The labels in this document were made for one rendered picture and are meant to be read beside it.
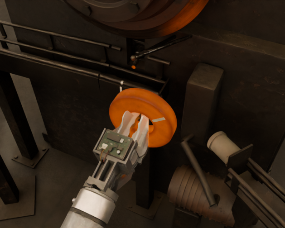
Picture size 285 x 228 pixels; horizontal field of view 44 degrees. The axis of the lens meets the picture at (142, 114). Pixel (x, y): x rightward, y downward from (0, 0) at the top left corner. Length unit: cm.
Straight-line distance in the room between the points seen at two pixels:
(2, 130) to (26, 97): 25
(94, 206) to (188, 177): 45
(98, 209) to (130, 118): 21
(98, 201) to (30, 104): 144
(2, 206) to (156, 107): 112
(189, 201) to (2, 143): 114
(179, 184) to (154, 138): 28
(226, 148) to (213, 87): 16
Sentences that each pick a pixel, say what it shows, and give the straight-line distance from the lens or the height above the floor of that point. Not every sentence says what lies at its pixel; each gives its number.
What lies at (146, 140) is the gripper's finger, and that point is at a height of 83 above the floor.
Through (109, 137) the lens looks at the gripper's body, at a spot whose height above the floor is 89.
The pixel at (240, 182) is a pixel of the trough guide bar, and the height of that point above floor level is 68.
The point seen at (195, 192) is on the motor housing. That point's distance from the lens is 104.
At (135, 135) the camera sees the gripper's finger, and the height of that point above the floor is 84.
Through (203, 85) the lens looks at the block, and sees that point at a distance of 91.
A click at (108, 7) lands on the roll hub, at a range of 78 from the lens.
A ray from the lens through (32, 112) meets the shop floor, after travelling 200.
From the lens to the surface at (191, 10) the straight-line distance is 80.
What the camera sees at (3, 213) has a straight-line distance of 168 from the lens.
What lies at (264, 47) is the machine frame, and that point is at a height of 87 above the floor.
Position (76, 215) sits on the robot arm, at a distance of 66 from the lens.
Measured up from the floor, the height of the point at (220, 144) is 69.
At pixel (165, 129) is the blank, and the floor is 83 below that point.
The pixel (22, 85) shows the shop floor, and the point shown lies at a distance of 218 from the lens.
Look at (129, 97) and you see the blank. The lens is 73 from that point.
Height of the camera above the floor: 142
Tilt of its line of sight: 48 degrees down
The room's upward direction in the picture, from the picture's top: straight up
